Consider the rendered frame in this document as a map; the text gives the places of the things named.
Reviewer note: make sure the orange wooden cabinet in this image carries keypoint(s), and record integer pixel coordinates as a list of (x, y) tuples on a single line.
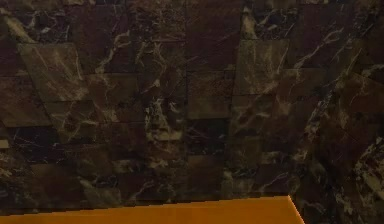
[(160, 214)]

